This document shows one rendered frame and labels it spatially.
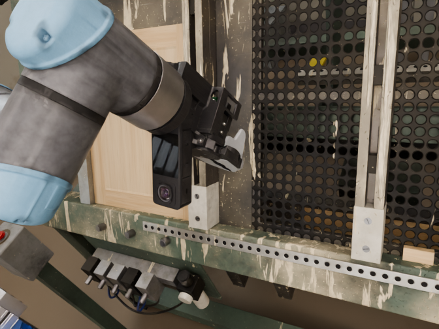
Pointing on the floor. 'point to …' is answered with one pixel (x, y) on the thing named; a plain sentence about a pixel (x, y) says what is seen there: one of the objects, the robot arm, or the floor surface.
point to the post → (77, 297)
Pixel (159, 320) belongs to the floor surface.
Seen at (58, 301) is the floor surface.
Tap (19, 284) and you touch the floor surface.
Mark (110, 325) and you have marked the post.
